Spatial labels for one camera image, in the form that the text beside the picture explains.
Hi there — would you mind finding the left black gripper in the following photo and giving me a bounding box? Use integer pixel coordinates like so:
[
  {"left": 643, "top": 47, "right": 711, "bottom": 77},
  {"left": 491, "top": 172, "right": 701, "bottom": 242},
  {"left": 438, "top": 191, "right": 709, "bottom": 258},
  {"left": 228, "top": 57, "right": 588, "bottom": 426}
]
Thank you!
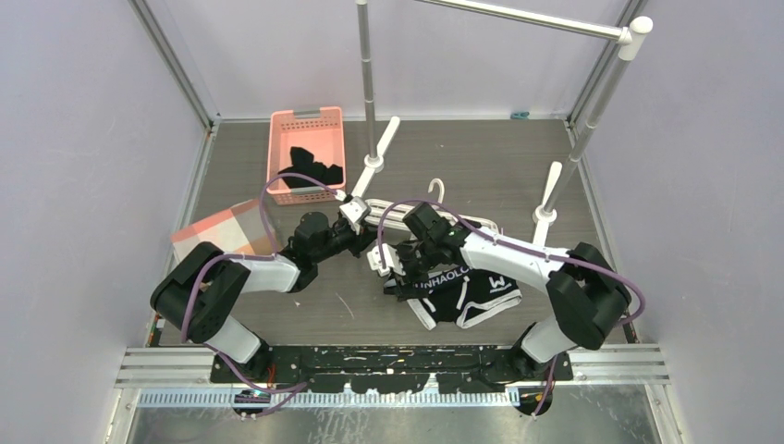
[{"left": 312, "top": 220, "right": 381, "bottom": 264}]

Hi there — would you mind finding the white clip hanger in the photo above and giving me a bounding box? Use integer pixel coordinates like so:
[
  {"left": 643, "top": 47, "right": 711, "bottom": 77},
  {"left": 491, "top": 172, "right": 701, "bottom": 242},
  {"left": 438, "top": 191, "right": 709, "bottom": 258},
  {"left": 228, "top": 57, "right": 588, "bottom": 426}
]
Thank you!
[{"left": 361, "top": 178, "right": 502, "bottom": 235}]

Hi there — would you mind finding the black boxer briefs white trim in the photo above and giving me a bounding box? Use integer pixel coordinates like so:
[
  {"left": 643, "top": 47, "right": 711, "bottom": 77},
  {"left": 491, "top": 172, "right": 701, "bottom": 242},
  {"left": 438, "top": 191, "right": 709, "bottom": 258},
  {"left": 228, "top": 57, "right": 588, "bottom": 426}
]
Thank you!
[{"left": 383, "top": 266, "right": 522, "bottom": 330}]

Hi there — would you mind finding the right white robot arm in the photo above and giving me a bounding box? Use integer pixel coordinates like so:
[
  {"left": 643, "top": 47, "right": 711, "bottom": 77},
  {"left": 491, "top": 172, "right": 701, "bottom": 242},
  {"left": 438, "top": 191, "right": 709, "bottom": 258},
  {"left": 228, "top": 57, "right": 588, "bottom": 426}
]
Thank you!
[{"left": 378, "top": 202, "right": 635, "bottom": 380}]

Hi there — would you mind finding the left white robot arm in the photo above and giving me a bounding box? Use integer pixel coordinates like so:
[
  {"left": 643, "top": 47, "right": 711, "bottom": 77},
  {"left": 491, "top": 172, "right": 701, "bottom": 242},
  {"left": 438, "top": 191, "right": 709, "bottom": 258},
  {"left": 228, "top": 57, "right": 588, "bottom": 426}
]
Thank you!
[{"left": 150, "top": 212, "right": 377, "bottom": 382}]

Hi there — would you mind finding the black garment in basket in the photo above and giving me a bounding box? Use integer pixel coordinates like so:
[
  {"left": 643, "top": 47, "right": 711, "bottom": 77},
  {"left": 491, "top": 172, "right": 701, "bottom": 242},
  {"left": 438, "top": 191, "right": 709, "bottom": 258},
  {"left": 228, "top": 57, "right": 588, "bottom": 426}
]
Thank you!
[{"left": 278, "top": 146, "right": 344, "bottom": 189}]

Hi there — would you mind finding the pink checked cloth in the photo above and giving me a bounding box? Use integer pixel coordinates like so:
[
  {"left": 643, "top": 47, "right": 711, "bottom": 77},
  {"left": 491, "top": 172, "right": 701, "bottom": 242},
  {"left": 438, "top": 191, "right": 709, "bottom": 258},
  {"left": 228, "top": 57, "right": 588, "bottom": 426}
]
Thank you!
[{"left": 171, "top": 199, "right": 280, "bottom": 263}]

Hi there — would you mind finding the pink plastic basket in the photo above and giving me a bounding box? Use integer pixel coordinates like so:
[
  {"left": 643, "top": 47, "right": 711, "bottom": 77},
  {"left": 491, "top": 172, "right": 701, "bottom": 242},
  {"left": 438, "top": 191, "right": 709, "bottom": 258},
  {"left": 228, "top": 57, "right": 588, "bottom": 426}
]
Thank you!
[{"left": 267, "top": 106, "right": 347, "bottom": 205}]

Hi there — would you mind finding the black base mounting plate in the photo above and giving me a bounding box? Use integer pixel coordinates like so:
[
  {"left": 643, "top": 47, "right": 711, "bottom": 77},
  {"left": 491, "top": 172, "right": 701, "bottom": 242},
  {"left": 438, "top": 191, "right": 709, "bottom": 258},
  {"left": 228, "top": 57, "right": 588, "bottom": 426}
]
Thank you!
[{"left": 243, "top": 345, "right": 548, "bottom": 394}]

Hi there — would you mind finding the silver clothes rack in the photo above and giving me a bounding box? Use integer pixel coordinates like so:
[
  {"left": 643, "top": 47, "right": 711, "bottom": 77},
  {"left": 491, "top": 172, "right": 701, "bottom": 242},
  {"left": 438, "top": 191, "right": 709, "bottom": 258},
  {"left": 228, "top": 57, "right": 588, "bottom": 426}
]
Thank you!
[{"left": 340, "top": 0, "right": 655, "bottom": 253}]

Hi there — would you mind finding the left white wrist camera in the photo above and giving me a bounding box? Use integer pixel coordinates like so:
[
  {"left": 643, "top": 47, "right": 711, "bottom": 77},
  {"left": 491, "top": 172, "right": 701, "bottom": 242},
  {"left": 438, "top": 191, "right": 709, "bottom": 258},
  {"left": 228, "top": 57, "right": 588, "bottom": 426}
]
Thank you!
[{"left": 336, "top": 191, "right": 371, "bottom": 235}]

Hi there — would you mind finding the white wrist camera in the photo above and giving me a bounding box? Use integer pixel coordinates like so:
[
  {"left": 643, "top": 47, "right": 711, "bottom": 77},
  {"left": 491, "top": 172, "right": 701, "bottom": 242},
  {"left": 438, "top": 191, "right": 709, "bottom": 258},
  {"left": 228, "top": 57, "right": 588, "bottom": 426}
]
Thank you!
[
  {"left": 336, "top": 191, "right": 371, "bottom": 235},
  {"left": 366, "top": 243, "right": 406, "bottom": 278}
]

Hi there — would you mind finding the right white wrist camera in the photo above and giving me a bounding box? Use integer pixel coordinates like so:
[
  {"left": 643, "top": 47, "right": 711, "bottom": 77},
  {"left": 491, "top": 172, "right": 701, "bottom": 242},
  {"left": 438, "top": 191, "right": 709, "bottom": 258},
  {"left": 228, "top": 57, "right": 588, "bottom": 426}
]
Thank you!
[{"left": 366, "top": 243, "right": 406, "bottom": 278}]

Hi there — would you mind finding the aluminium frame post right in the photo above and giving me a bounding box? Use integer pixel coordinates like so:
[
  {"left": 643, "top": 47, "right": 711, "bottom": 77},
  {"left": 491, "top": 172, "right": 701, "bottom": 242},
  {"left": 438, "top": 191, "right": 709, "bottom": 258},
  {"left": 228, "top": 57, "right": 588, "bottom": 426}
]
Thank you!
[{"left": 567, "top": 0, "right": 648, "bottom": 130}]

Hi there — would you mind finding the aluminium frame post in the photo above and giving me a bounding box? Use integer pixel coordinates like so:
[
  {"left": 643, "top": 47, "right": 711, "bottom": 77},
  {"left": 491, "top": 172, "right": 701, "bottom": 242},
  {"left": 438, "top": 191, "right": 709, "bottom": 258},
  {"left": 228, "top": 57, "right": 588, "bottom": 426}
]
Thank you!
[
  {"left": 567, "top": 0, "right": 648, "bottom": 130},
  {"left": 129, "top": 0, "right": 222, "bottom": 128}
]

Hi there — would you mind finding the aluminium frame post left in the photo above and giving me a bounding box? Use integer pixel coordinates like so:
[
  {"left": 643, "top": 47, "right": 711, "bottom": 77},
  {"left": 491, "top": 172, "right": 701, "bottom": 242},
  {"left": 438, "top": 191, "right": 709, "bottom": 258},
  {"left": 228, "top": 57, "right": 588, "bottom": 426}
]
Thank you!
[{"left": 129, "top": 0, "right": 222, "bottom": 128}]

